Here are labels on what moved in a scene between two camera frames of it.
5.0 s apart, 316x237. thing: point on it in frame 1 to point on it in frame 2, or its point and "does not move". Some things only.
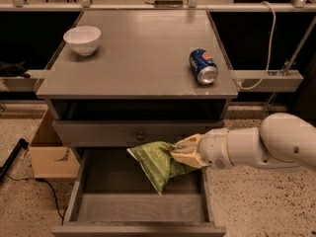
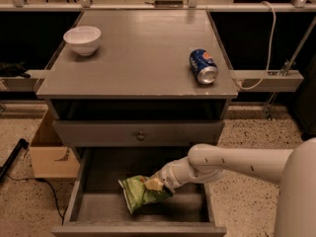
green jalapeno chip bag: (158, 164) to (136, 194)
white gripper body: (213, 147) to (167, 177)
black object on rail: (14, 70) does not move
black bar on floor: (22, 144) does not move
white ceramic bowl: (84, 39) does not move
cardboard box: (51, 159) does not move
